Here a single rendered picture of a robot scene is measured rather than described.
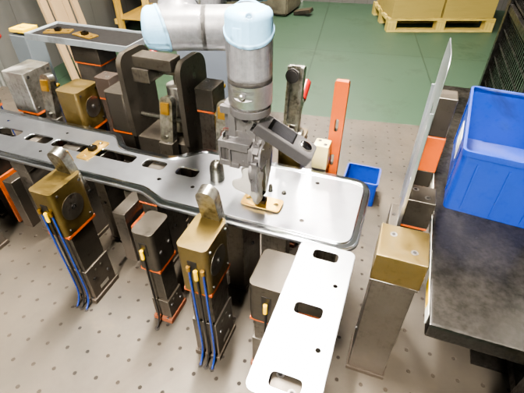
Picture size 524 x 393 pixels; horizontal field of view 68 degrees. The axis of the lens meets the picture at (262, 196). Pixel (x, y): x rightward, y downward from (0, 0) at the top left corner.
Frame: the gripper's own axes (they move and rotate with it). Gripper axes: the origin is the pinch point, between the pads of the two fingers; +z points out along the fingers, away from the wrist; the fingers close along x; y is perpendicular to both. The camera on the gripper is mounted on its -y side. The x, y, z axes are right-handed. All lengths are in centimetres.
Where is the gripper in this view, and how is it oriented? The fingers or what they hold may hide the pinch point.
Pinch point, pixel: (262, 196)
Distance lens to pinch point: 78.8
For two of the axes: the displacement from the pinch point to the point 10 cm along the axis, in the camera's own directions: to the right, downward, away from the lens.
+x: -3.5, 5.9, -7.3
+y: -9.4, -2.2, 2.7
